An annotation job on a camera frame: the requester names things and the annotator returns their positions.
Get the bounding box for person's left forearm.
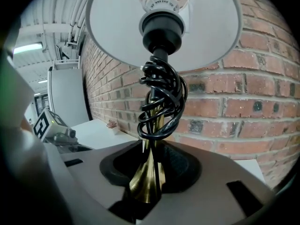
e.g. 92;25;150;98
20;117;35;135

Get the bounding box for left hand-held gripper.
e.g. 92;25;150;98
33;108;78;150

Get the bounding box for grey cabinet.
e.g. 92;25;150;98
47;67;91;128

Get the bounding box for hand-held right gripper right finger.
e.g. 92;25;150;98
140;139;278;225

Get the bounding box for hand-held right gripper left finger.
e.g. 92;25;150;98
44;138;145;225

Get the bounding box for black framed glass door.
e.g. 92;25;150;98
34;93;51;117

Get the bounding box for ceiling light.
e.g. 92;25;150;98
13;42;45;55

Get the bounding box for small potted plant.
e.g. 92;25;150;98
106;120;121;136

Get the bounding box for white shade table lamp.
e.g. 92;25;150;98
85;0;242;204

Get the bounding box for white ceiling pipes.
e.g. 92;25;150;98
68;0;95;45

